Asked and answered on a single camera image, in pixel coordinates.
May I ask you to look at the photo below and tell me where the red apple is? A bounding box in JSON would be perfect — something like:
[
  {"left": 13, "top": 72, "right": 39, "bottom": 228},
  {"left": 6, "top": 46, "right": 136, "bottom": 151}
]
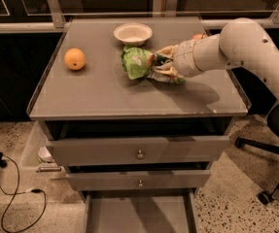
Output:
[{"left": 192, "top": 34, "right": 208, "bottom": 40}]

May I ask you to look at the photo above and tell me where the metal window bracket left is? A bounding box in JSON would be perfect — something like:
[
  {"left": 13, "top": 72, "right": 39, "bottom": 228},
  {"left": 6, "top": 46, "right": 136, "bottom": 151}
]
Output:
[{"left": 47, "top": 0, "right": 65, "bottom": 28}]

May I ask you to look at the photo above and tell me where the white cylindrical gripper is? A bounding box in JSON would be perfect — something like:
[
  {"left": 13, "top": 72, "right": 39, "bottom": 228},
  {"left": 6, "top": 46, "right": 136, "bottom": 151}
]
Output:
[{"left": 152, "top": 40, "right": 199, "bottom": 82}]

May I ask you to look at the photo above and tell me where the green rice chip bag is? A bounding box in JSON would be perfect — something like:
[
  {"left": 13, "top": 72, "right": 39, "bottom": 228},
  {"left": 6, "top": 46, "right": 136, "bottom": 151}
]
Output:
[{"left": 121, "top": 46, "right": 185, "bottom": 84}]

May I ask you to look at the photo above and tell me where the grey drawer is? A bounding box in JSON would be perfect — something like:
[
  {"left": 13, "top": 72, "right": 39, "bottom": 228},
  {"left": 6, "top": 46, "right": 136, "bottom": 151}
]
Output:
[
  {"left": 47, "top": 136, "right": 229, "bottom": 166},
  {"left": 84, "top": 190, "right": 200, "bottom": 233},
  {"left": 67, "top": 170, "right": 211, "bottom": 191}
]

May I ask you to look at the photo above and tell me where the white paper bowl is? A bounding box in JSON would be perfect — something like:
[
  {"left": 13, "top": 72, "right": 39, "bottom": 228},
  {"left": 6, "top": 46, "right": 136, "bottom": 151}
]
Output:
[{"left": 114, "top": 22, "right": 153, "bottom": 47}]

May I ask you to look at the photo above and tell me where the black office chair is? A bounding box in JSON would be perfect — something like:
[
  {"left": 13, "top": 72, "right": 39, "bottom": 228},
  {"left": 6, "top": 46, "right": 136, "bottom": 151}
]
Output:
[{"left": 234, "top": 103, "right": 279, "bottom": 206}]

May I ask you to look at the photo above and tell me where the orange fruit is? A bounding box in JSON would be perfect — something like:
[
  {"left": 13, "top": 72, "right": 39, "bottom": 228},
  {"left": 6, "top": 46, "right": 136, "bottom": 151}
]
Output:
[{"left": 64, "top": 48, "right": 86, "bottom": 71}]

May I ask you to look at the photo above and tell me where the middle grey drawer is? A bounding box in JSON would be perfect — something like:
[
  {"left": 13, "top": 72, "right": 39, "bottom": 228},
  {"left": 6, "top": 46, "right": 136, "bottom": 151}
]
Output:
[{"left": 67, "top": 170, "right": 211, "bottom": 191}]

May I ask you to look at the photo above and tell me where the top grey drawer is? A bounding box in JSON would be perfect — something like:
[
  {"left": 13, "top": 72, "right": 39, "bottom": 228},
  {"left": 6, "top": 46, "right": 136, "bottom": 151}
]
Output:
[{"left": 47, "top": 136, "right": 229, "bottom": 166}]

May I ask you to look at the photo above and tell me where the bottom grey drawer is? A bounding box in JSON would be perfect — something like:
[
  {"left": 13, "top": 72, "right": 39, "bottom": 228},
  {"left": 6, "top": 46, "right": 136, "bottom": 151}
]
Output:
[{"left": 84, "top": 190, "right": 200, "bottom": 233}]

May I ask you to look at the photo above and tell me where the white object in bin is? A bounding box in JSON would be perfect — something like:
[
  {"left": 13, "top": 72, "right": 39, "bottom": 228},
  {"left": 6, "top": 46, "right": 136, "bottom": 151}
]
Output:
[{"left": 38, "top": 147, "right": 53, "bottom": 163}]

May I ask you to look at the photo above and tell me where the grey drawer cabinet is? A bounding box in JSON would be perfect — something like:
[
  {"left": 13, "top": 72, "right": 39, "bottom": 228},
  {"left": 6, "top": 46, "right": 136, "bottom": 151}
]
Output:
[{"left": 26, "top": 16, "right": 252, "bottom": 233}]

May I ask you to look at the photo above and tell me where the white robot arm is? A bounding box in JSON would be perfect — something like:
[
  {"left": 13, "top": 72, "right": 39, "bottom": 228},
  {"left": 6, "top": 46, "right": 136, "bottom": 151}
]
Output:
[{"left": 154, "top": 17, "right": 279, "bottom": 102}]

